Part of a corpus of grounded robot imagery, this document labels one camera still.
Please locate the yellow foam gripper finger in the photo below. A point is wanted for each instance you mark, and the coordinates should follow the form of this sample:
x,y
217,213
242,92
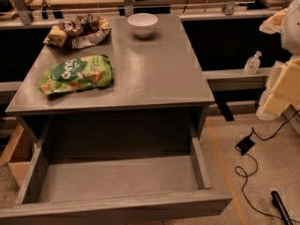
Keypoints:
x,y
274,23
282,88

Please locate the green rice chip bag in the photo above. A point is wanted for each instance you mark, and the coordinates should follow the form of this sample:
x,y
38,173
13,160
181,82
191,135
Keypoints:
x,y
77,74

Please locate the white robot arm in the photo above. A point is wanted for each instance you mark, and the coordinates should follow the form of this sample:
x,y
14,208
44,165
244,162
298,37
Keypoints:
x,y
290,30

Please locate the grey drawer cabinet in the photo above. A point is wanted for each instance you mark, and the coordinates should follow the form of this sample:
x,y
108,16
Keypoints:
x,y
155,105

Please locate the brown snack bag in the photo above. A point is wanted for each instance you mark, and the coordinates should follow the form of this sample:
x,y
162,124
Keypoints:
x,y
82,32

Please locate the open grey top drawer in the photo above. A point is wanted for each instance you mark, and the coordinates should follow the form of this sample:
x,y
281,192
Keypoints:
x,y
115,175

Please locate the clear sanitizer pump bottle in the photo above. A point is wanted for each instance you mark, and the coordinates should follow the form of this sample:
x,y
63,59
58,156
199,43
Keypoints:
x,y
253,63

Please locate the black power adapter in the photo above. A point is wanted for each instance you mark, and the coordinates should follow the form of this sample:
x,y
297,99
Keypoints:
x,y
244,145

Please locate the white ceramic bowl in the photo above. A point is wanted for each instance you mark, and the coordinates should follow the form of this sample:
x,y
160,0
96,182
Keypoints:
x,y
143,24

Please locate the grey metal railing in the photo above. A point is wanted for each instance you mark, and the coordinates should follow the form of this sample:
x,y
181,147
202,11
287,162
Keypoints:
x,y
44,13

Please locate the cardboard box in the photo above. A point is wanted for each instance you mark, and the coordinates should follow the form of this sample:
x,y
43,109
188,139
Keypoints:
x,y
17,154

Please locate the black cylindrical tool handle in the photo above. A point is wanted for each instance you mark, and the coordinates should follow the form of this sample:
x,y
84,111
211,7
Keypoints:
x,y
278,203

